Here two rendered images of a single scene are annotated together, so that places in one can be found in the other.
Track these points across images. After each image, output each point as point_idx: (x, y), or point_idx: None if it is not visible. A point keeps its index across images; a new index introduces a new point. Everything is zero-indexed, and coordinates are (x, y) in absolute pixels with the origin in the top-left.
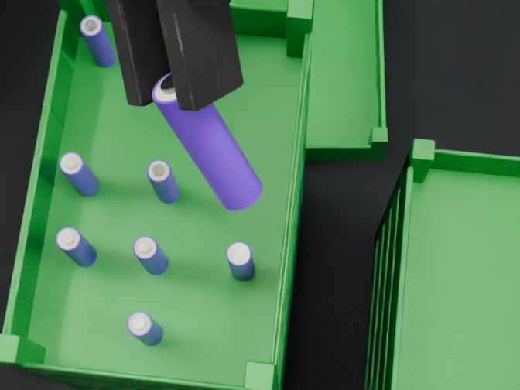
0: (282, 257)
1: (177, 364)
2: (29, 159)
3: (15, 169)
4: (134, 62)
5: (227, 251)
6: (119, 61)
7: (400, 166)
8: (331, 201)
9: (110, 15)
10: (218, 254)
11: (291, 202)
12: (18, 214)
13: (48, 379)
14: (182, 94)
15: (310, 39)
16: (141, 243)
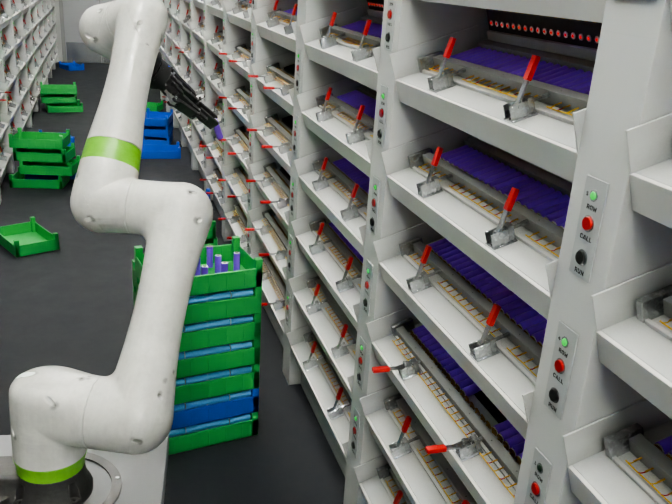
0: (205, 247)
1: (240, 269)
2: (171, 496)
3: (179, 498)
4: (214, 118)
5: (210, 247)
6: (214, 120)
7: None
8: None
9: (210, 116)
10: (208, 270)
11: None
12: (200, 488)
13: (264, 454)
14: (216, 115)
15: (143, 253)
16: (217, 255)
